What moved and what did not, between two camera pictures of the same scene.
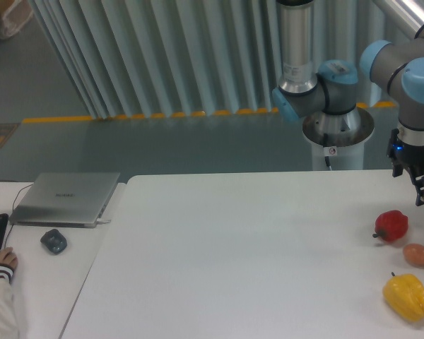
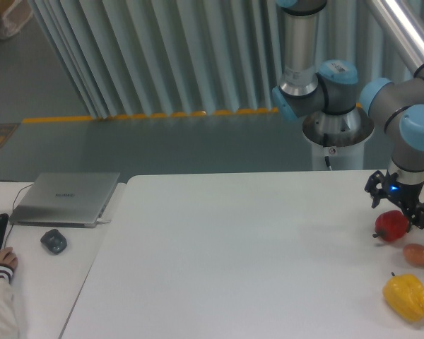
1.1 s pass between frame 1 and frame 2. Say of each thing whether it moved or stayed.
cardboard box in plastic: stayed
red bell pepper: stayed
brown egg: stayed
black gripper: moved
